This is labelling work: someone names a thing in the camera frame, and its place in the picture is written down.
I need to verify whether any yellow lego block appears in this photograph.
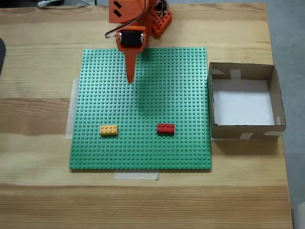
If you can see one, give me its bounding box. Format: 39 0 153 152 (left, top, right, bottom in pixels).
99 125 119 136

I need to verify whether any red lego block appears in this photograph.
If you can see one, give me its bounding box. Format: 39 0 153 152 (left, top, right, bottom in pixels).
156 123 175 135

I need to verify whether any green lego baseplate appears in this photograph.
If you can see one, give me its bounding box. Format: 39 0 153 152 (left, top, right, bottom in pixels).
69 47 213 173

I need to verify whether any white paper box lining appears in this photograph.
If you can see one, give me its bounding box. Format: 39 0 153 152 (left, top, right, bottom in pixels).
212 79 276 126

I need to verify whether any open cardboard box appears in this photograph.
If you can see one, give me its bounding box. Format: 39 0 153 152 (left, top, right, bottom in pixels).
208 62 286 142

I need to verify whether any long masking tape strip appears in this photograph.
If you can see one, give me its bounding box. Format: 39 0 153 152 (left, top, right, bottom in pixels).
64 76 81 139

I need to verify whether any short masking tape strip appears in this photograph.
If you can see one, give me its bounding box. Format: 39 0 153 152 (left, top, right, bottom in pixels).
113 171 160 181

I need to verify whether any black rounded object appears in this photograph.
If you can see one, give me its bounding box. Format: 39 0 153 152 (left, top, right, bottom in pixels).
0 37 7 78

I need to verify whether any gripper motor cable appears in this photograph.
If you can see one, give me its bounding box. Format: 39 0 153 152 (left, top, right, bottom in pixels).
105 0 150 41

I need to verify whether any white plug with cable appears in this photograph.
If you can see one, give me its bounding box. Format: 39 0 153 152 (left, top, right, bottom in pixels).
36 0 66 8

